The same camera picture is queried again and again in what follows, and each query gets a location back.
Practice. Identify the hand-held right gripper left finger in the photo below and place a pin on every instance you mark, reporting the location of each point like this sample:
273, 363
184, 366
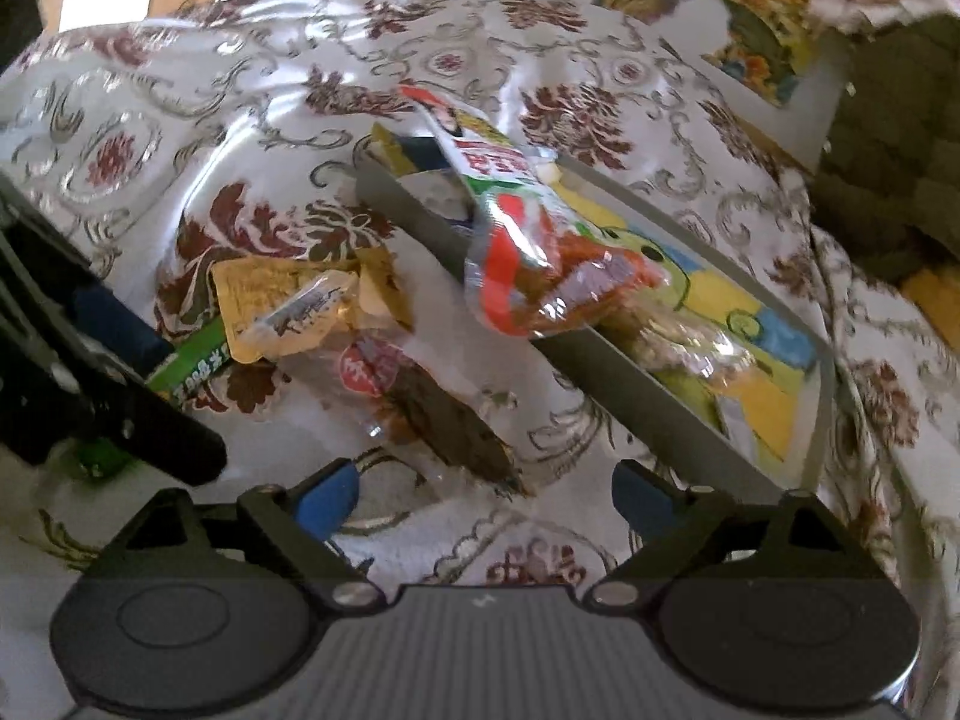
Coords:
330, 499

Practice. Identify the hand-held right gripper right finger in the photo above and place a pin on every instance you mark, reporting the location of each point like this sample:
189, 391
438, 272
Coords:
641, 499

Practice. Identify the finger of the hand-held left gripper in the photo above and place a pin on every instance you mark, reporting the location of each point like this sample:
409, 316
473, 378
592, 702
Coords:
112, 322
172, 450

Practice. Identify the green snack packet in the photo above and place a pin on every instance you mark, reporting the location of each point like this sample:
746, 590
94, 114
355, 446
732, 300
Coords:
191, 367

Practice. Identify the grey tray with painted bottom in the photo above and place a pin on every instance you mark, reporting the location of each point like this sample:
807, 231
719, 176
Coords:
615, 390

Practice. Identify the red and white snack packet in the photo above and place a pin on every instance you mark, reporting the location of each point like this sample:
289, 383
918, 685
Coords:
525, 240

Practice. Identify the clear packet with brown snack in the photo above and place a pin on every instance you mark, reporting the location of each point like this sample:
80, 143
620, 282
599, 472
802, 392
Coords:
442, 405

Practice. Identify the clear packet with beige snack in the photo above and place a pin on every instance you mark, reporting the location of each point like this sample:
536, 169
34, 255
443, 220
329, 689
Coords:
675, 349
442, 195

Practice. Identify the small clear sachet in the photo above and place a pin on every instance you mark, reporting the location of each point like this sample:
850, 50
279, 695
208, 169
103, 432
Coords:
300, 311

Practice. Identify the gold snack packet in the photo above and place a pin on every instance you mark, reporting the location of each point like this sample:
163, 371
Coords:
382, 292

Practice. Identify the floral printed blanket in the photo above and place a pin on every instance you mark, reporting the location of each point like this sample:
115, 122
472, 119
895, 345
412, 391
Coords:
225, 90

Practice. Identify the blue and yellow snack packet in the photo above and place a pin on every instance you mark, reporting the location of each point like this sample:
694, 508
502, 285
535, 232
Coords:
394, 146

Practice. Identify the yellow cloth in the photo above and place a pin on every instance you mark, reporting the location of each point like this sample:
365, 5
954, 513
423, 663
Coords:
934, 304

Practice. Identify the olive puffer jacket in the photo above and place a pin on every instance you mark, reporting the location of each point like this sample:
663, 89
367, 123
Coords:
892, 165

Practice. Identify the pink cloth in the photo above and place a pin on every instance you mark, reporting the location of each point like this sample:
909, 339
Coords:
870, 0

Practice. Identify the orange and yellow wall poster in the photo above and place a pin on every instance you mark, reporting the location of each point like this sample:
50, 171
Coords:
772, 22

